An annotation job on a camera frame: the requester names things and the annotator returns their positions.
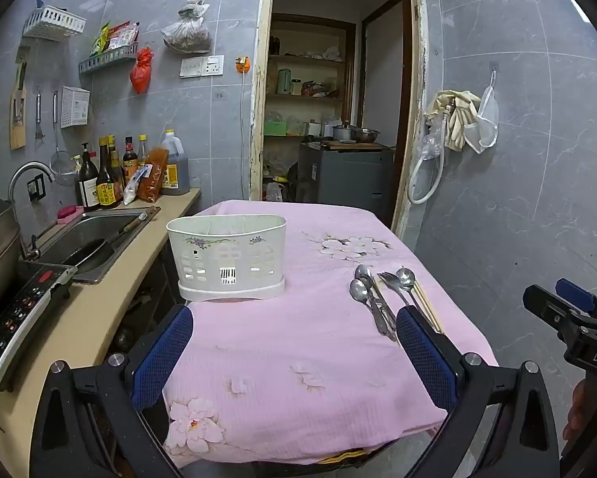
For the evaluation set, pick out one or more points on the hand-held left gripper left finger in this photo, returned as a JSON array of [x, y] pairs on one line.
[[161, 353]]

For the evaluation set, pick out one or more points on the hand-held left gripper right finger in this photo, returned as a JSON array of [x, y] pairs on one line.
[[425, 353]]

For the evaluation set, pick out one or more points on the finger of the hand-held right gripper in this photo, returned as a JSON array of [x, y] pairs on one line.
[[545, 306], [575, 293]]

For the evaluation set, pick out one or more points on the wooden chopstick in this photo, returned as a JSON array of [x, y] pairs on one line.
[[432, 311], [378, 287], [422, 298]]

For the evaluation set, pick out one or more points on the metal spoon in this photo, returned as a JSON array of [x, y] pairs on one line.
[[405, 276], [358, 290], [364, 273]]

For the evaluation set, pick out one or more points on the white plastic utensil holder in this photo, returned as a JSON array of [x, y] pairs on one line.
[[226, 254]]

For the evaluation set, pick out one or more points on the person's right hand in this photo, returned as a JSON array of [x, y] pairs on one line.
[[581, 406]]

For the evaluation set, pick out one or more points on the beige kitchen counter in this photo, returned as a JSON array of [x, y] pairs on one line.
[[124, 289]]

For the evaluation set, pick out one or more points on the metal fork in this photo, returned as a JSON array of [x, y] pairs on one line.
[[388, 279]]

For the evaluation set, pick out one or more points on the pink floral tablecloth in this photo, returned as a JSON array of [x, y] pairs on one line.
[[303, 368]]

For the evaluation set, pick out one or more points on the steel sink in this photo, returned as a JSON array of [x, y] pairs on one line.
[[99, 231]]

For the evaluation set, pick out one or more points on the induction cooker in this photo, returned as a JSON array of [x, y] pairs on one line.
[[22, 318]]

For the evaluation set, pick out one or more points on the pink sponge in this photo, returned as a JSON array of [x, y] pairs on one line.
[[69, 213]]

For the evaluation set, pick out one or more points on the white blue packet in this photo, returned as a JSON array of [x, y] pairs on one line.
[[135, 186]]

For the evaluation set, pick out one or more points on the orange spice bag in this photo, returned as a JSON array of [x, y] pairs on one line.
[[154, 174]]

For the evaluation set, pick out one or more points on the dark pump bottle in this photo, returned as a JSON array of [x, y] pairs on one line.
[[87, 181]]

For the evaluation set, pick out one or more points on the large oil jug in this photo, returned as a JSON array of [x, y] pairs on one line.
[[175, 164]]

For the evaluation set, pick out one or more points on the white mesh bag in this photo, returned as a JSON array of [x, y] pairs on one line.
[[485, 122]]

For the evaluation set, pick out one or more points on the grey cabinet appliance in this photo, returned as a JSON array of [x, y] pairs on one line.
[[346, 174]]

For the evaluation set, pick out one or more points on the white plastic jug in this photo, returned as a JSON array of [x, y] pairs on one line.
[[274, 191]]

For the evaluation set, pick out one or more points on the clear plastic bag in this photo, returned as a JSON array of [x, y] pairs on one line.
[[430, 144]]

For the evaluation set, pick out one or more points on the sauce bottle red label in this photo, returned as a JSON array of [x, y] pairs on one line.
[[130, 157]]

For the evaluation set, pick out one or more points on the dark sauce bottle yellow cap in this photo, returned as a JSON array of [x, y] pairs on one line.
[[115, 159]]

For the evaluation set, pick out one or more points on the clear bottle yellow cap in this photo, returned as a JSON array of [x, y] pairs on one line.
[[141, 152]]

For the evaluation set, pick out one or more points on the cream rubber gloves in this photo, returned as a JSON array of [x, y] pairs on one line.
[[453, 119]]

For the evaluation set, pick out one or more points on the metal strainer ladle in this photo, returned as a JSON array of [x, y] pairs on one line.
[[59, 162]]

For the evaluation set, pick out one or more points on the metal bowl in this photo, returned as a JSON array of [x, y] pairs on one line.
[[367, 134]]

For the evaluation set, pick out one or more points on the metal faucet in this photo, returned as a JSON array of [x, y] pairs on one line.
[[24, 172]]

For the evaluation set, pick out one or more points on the small metal pot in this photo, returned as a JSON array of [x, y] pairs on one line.
[[343, 132]]

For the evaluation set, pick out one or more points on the green box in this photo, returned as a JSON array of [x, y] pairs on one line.
[[274, 128]]

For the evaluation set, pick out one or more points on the wooden cutting board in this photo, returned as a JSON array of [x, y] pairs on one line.
[[18, 129]]

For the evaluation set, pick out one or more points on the metal peeler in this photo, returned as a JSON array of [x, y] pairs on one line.
[[38, 114]]

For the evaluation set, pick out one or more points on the red plastic bag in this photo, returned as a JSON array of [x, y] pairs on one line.
[[141, 70]]

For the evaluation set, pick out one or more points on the wooden shelf unit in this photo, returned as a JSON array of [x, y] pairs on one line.
[[303, 97]]

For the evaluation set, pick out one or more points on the green thermos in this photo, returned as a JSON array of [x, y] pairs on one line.
[[284, 81]]

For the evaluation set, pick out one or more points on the orange plug adapter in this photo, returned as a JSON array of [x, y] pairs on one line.
[[242, 63]]

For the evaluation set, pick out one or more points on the green yellow snack packet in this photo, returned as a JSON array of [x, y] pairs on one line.
[[99, 39]]

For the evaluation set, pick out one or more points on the red snack packets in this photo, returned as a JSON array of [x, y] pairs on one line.
[[123, 35]]

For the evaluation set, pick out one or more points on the clear bag of dried goods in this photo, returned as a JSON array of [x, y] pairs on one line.
[[186, 32]]

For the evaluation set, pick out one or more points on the black wall socket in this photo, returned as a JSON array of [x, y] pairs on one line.
[[37, 186]]

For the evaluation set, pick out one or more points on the wooden door frame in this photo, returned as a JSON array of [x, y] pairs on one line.
[[257, 109]]

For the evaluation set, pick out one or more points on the white wall box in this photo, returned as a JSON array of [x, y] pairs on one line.
[[74, 106]]

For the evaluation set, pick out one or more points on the white switch socket panel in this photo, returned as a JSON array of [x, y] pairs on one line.
[[201, 65]]

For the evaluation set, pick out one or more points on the grey wall shelf rack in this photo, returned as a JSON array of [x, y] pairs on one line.
[[106, 61]]

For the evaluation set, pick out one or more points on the white plastic wall basket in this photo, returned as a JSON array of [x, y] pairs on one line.
[[54, 22]]

